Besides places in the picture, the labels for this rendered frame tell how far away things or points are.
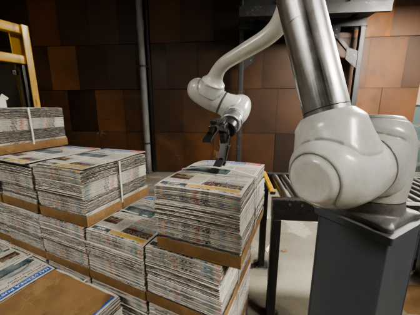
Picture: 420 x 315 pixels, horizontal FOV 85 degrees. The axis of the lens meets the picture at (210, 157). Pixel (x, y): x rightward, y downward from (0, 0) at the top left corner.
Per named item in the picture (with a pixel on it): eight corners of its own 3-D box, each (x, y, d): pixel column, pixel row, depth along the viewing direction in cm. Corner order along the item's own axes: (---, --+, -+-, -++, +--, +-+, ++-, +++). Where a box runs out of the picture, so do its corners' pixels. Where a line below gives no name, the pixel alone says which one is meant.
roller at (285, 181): (301, 196, 127) (306, 203, 128) (284, 172, 173) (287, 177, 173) (293, 200, 128) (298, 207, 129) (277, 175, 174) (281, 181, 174)
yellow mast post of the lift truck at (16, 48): (52, 252, 193) (14, 22, 155) (46, 250, 196) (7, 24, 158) (63, 247, 201) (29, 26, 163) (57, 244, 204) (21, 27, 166)
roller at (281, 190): (287, 207, 129) (281, 201, 129) (273, 180, 175) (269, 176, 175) (294, 202, 128) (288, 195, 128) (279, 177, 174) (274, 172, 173)
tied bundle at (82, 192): (87, 229, 89) (80, 172, 84) (39, 215, 100) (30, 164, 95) (149, 195, 123) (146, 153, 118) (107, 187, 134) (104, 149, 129)
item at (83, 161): (83, 171, 86) (83, 168, 86) (35, 164, 97) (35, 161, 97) (146, 153, 119) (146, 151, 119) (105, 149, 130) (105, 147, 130)
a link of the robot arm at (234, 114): (245, 127, 98) (241, 135, 94) (224, 127, 101) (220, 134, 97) (242, 108, 92) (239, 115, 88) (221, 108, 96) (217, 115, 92)
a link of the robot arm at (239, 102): (239, 132, 100) (213, 119, 101) (248, 115, 111) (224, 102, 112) (250, 113, 93) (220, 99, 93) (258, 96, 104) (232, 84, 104)
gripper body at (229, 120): (237, 115, 89) (229, 128, 82) (239, 134, 94) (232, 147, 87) (219, 115, 92) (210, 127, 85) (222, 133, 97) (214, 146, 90)
